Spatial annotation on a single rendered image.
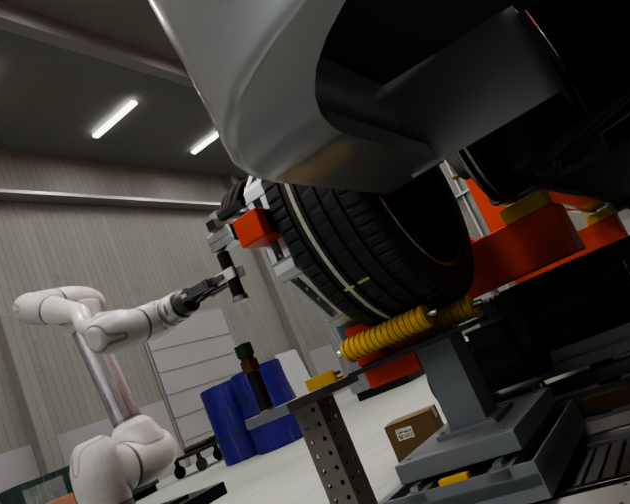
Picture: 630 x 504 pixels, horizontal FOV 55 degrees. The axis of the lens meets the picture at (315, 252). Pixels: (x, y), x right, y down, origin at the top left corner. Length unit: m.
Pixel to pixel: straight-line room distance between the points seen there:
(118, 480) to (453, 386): 1.08
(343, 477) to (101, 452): 0.75
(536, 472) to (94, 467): 1.30
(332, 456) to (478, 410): 0.60
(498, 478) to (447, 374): 0.30
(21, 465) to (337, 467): 8.39
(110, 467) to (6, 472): 7.96
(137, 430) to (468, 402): 1.15
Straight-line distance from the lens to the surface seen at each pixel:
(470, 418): 1.54
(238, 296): 1.64
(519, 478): 1.33
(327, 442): 1.95
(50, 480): 7.98
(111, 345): 1.72
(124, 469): 2.08
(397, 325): 1.45
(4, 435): 10.11
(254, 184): 1.50
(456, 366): 1.52
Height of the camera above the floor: 0.47
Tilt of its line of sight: 11 degrees up
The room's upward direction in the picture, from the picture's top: 23 degrees counter-clockwise
